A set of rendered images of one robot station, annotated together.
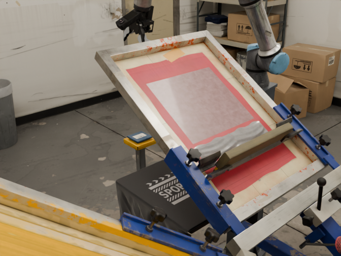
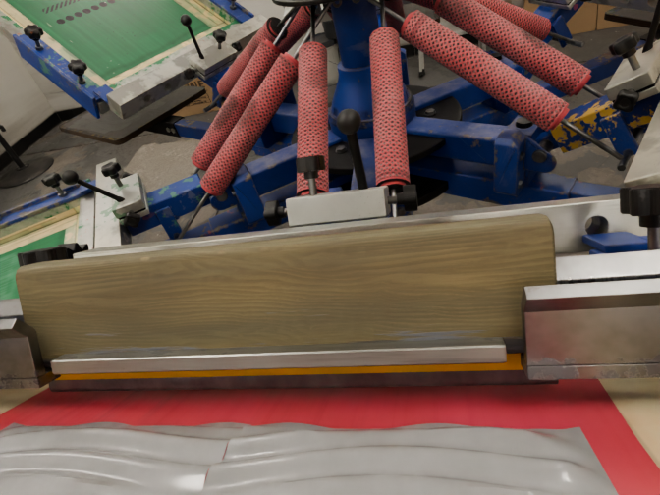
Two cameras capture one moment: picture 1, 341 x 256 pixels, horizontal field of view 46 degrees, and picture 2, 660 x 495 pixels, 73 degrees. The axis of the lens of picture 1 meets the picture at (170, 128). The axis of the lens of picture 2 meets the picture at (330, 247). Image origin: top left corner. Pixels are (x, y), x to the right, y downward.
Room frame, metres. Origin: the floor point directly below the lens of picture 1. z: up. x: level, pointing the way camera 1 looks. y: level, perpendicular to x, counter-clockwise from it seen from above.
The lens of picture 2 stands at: (1.31, -0.09, 1.47)
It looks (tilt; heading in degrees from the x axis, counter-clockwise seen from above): 40 degrees down; 239
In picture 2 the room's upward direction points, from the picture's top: 17 degrees counter-clockwise
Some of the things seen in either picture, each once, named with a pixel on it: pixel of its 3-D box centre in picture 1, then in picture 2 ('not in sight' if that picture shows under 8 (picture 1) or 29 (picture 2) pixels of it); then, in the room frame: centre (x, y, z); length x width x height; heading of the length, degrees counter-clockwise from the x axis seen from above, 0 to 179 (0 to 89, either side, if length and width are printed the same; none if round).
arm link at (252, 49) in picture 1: (258, 55); not in sight; (2.12, -0.48, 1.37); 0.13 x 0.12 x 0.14; 24
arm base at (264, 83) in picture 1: (256, 75); not in sight; (2.13, -0.48, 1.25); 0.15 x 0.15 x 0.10
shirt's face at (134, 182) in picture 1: (187, 184); not in sight; (1.51, -0.07, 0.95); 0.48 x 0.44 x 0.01; 41
